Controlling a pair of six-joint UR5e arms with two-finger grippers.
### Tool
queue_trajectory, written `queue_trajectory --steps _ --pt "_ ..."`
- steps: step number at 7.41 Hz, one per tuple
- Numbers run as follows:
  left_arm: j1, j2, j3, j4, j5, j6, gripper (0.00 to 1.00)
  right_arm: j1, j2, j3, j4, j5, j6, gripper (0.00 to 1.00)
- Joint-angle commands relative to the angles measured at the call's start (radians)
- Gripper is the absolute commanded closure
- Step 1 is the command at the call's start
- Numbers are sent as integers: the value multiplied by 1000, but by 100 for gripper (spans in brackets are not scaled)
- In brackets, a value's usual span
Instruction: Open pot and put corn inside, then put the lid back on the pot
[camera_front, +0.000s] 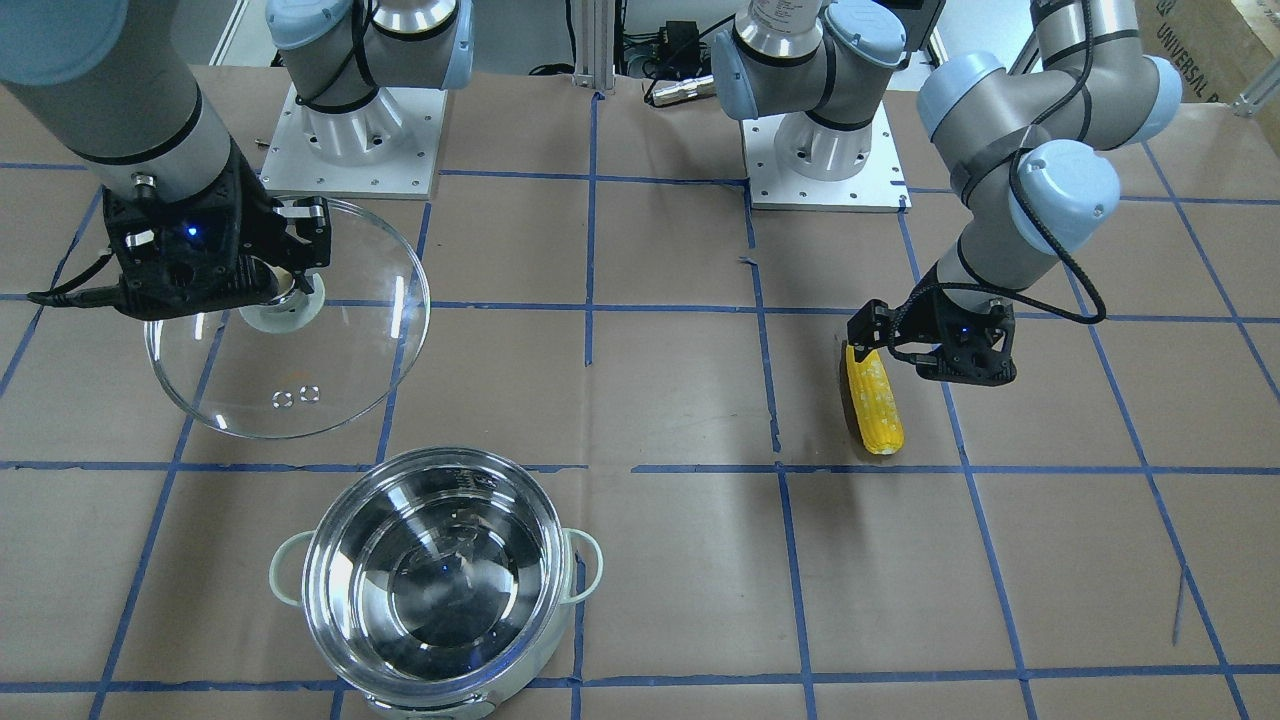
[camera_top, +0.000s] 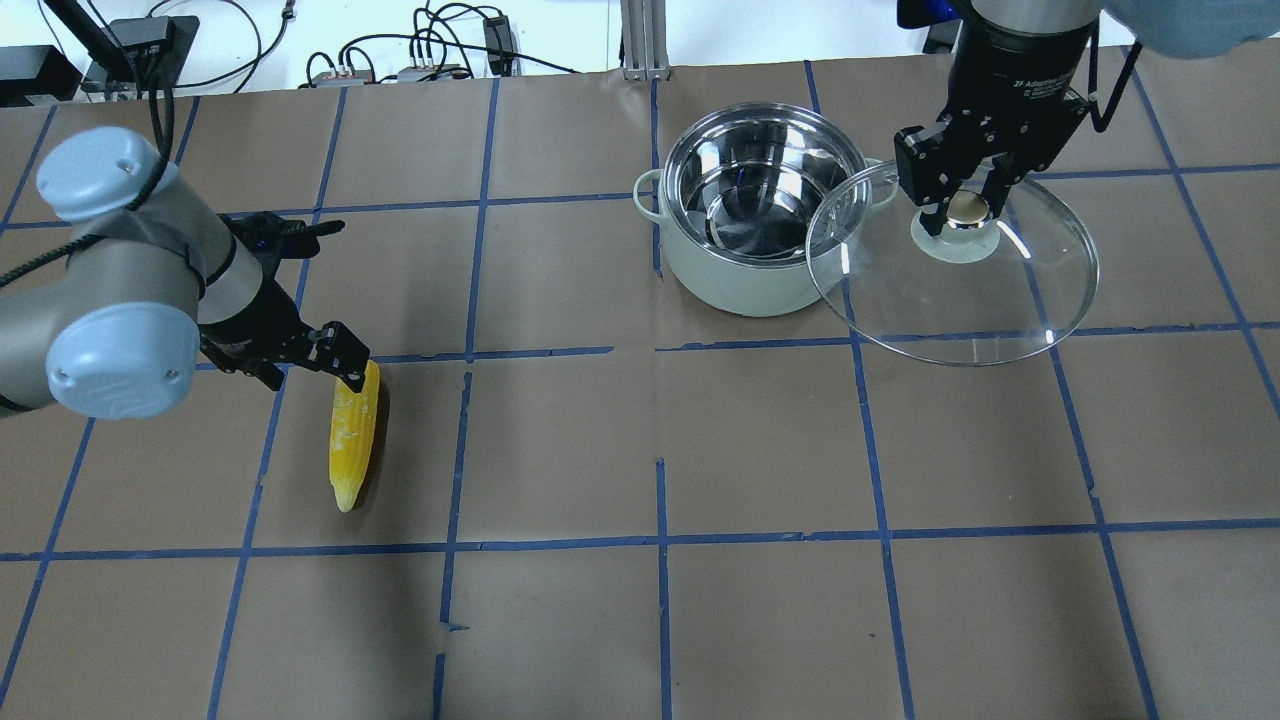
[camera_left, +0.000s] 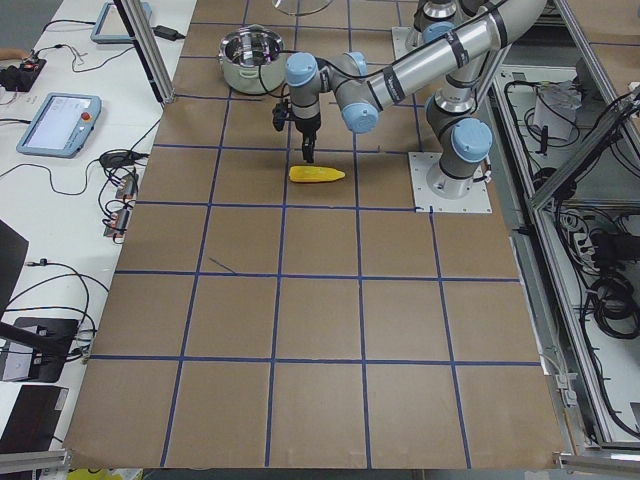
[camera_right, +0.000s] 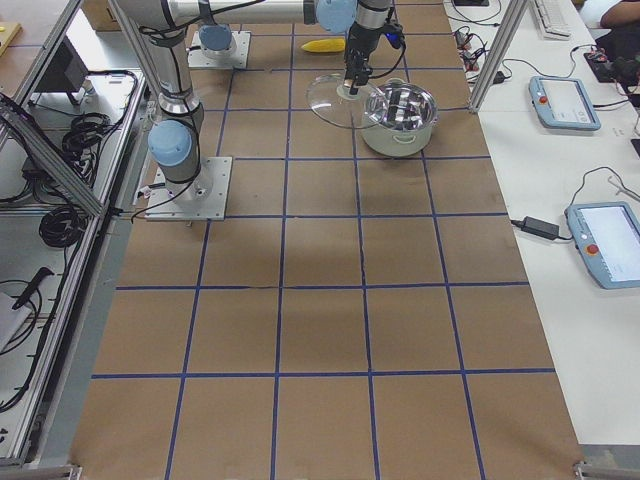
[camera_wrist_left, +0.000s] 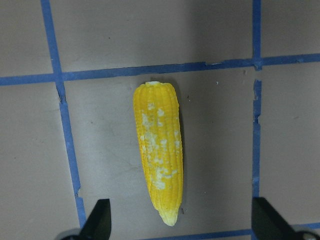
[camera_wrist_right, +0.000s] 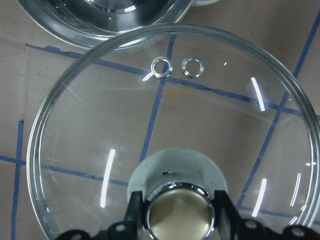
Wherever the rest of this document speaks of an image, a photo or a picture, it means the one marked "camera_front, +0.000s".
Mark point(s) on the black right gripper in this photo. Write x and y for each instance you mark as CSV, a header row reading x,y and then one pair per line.
x,y
256,216

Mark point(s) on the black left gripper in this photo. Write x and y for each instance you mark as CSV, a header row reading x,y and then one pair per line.
x,y
922,312

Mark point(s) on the yellow corn cob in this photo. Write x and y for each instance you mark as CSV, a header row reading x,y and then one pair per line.
x,y
873,403

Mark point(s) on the glass pot lid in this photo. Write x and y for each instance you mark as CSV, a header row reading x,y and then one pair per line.
x,y
309,361

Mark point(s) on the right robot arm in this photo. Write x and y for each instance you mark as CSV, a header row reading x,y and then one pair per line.
x,y
108,81

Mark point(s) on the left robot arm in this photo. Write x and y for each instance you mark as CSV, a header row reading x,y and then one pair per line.
x,y
1024,154

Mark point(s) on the pale green cooking pot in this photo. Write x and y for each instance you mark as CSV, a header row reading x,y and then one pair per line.
x,y
440,583

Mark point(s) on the black power brick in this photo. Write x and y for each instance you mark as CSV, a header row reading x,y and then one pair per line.
x,y
679,43

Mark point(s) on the cardboard box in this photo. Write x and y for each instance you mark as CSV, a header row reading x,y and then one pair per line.
x,y
1218,47

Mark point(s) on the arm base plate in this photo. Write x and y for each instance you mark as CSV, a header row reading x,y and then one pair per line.
x,y
387,150
795,165

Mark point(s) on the aluminium frame post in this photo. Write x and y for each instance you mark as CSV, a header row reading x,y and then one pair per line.
x,y
594,44

